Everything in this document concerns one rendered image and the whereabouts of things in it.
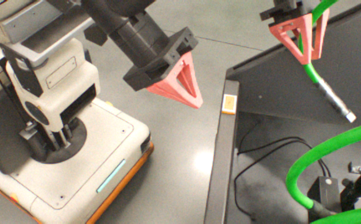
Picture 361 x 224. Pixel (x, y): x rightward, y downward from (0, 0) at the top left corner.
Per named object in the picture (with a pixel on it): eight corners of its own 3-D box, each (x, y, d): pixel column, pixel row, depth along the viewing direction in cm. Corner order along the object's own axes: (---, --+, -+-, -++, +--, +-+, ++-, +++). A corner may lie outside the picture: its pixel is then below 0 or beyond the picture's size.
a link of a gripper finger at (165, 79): (201, 119, 44) (154, 67, 41) (168, 128, 49) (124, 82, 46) (220, 85, 48) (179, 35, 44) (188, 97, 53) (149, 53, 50)
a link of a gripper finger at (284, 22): (341, 51, 53) (325, -7, 51) (318, 63, 49) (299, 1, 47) (304, 60, 58) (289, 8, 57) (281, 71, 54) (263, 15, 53)
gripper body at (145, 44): (175, 67, 39) (132, 18, 36) (129, 89, 47) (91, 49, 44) (198, 35, 43) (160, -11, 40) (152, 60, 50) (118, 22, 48)
